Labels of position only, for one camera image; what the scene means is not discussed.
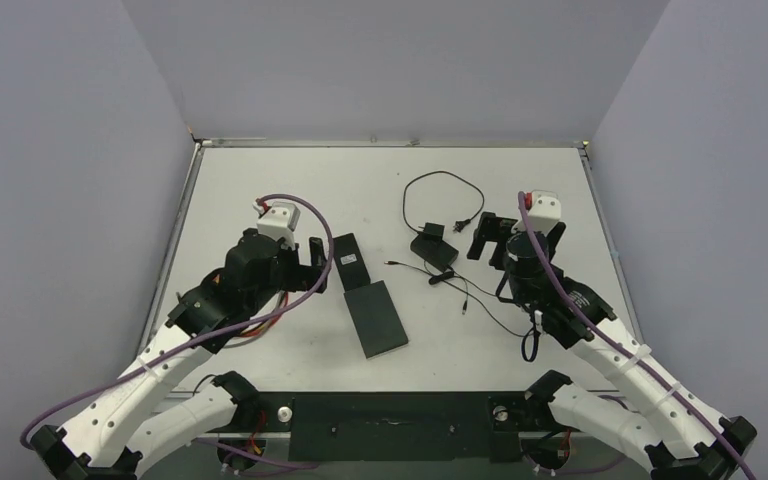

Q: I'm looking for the large black network switch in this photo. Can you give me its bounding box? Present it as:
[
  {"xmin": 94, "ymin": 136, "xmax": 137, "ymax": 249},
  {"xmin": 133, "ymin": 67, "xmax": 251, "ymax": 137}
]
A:
[{"xmin": 344, "ymin": 281, "xmax": 409, "ymax": 359}]

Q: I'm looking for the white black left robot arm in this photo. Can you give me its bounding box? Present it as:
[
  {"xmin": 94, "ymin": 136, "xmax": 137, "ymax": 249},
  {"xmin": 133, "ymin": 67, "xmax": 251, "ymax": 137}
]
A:
[{"xmin": 20, "ymin": 227, "xmax": 335, "ymax": 479}]

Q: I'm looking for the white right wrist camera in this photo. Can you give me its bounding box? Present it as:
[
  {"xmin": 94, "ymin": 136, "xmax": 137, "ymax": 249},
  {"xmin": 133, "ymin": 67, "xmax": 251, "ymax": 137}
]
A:
[{"xmin": 518, "ymin": 190, "xmax": 562, "ymax": 236}]

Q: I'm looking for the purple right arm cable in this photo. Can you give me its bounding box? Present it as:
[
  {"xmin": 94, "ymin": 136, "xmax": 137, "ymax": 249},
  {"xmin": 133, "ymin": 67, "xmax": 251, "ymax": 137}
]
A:
[{"xmin": 517, "ymin": 192, "xmax": 758, "ymax": 480}]

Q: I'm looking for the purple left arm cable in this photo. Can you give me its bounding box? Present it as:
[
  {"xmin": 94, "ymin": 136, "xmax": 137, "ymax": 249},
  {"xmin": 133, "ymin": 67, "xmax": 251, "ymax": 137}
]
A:
[{"xmin": 20, "ymin": 193, "xmax": 335, "ymax": 450}]

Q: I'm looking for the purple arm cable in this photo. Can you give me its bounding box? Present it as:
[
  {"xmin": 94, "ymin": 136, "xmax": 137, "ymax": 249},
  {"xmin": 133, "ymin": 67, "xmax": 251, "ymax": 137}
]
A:
[
  {"xmin": 517, "ymin": 192, "xmax": 758, "ymax": 480},
  {"xmin": 20, "ymin": 193, "xmax": 335, "ymax": 450}
]

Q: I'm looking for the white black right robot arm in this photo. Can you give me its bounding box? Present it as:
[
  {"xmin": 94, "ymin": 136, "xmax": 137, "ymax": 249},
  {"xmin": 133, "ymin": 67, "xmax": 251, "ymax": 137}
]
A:
[{"xmin": 467, "ymin": 212, "xmax": 757, "ymax": 479}]

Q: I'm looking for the thin black plug cable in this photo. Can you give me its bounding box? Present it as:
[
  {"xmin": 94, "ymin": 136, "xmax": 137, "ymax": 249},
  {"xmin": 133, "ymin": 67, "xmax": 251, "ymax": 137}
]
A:
[{"xmin": 384, "ymin": 260, "xmax": 534, "ymax": 339}]

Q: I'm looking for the black power adapter brick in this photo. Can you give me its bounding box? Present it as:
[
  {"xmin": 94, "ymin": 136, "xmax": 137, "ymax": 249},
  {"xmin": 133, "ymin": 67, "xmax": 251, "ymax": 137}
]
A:
[{"xmin": 410, "ymin": 222, "xmax": 459, "ymax": 271}]

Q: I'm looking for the black mounting base plate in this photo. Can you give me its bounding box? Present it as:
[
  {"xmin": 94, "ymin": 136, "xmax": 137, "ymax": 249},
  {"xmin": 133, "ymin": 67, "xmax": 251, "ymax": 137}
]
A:
[{"xmin": 216, "ymin": 391, "xmax": 565, "ymax": 463}]

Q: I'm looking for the small black labelled switch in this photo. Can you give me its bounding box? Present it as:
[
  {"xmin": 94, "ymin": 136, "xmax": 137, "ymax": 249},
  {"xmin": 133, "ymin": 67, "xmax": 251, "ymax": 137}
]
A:
[{"xmin": 334, "ymin": 233, "xmax": 371, "ymax": 292}]

